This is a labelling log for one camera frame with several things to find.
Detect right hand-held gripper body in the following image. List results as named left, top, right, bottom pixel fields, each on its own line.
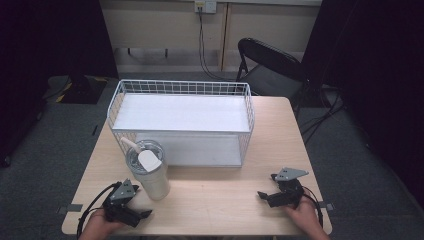
left=268, top=167, right=310, bottom=209

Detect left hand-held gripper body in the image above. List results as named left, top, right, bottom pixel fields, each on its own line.
left=102, top=178, right=141, bottom=228

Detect white tumbler cup with straw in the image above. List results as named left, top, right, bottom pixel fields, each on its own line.
left=120, top=136, right=172, bottom=202

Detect white wire shelf rack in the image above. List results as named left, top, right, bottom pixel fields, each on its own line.
left=106, top=78, right=256, bottom=168

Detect person's left hand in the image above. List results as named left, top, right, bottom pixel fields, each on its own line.
left=87, top=207, right=125, bottom=235

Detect person's right hand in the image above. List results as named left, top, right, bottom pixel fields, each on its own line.
left=284, top=195, right=322, bottom=233

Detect grey tape strip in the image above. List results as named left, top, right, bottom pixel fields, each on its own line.
left=317, top=200, right=336, bottom=212
left=55, top=203, right=84, bottom=215

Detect black folding chair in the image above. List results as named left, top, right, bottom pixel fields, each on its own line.
left=235, top=37, right=310, bottom=108

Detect black stand base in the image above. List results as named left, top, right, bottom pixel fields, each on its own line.
left=42, top=73, right=110, bottom=105

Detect black curtain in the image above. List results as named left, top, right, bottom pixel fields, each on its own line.
left=300, top=0, right=424, bottom=209
left=0, top=0, right=120, bottom=168

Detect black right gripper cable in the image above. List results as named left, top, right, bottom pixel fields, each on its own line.
left=301, top=185, right=325, bottom=229

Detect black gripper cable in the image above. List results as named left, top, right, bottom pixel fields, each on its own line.
left=301, top=185, right=325, bottom=229
left=76, top=181, right=122, bottom=240

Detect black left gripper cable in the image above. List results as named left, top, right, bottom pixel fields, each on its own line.
left=76, top=181, right=122, bottom=240

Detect black floor cables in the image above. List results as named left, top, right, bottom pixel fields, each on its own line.
left=297, top=84, right=348, bottom=145

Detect black wall socket cable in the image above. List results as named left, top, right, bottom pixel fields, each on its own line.
left=197, top=7, right=236, bottom=82

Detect white wall socket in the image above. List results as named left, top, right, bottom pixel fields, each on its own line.
left=194, top=0, right=218, bottom=15

